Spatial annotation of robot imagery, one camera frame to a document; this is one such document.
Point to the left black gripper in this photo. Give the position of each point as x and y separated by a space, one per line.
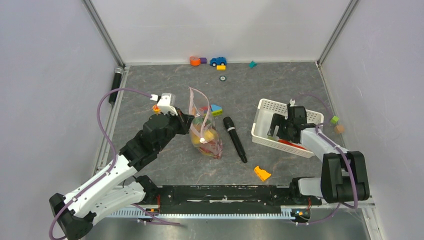
185 121

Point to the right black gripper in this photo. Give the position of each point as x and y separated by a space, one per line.
276 121

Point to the yellow corn toy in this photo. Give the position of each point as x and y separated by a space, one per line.
209 137

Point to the clear polka dot zip bag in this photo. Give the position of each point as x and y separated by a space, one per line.
198 99

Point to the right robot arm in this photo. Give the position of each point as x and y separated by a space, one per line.
343 176

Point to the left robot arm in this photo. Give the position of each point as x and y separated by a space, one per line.
79 210

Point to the white perforated basket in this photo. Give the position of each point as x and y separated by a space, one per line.
262 122

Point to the orange carrot toy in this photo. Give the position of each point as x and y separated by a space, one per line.
290 144

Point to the citrus slice toy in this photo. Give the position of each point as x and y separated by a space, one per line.
156 109

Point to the multicolour brick stack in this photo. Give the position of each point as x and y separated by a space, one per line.
214 109

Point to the black microphone on table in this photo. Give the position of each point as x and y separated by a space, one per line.
231 129

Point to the orange cheese wedge toy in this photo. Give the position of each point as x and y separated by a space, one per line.
262 174

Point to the green cube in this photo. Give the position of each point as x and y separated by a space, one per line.
334 120

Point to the small round disc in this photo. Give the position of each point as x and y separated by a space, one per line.
222 78

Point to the tan wooden cube right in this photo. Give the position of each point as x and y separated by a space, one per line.
339 129

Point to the teal block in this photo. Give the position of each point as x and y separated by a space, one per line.
252 64

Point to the purple block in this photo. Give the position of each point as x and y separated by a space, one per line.
203 60

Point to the yellow brick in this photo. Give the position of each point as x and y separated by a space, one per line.
221 67

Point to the blue toy car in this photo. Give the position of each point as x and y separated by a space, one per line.
218 61

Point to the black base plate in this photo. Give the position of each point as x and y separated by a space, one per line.
221 199

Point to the black microphone at wall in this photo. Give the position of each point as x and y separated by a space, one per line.
116 83

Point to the white toothed cable rail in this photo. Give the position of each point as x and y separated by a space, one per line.
136 213

